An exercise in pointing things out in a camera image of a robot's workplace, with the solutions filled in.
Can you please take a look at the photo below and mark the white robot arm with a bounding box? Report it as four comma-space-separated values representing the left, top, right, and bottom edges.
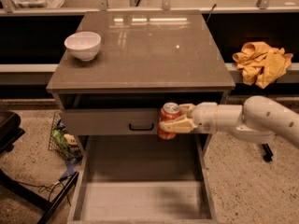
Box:
159, 96, 299, 147

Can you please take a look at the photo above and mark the yellow crumpled cloth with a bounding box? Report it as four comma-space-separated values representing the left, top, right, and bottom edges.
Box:
233, 42, 293, 89

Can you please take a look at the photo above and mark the closed top drawer with handle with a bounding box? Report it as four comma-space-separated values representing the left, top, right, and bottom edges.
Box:
60, 108, 160, 135

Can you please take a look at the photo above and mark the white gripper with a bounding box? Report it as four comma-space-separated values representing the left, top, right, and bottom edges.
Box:
160, 102, 218, 133

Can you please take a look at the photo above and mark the black cable on floor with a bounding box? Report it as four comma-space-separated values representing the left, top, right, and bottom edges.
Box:
17, 177, 73, 207

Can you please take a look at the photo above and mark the black chair base left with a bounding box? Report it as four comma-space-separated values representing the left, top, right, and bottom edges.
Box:
0, 110, 66, 224

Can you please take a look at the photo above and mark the red coke can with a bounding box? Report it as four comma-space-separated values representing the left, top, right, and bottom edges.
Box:
158, 102, 181, 140

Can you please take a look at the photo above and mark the black stand leg right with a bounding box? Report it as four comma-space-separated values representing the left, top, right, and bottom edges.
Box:
262, 144, 273, 162

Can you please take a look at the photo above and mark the white ceramic bowl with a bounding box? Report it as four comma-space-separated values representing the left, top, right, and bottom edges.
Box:
64, 32, 101, 61

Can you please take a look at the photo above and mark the open middle drawer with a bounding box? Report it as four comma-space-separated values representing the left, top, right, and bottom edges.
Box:
67, 134, 219, 224

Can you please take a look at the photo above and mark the grey drawer cabinet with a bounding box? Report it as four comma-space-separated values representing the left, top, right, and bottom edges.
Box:
46, 10, 236, 151

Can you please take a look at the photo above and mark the wire basket with snacks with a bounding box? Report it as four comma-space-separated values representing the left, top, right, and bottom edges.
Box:
48, 112, 81, 160

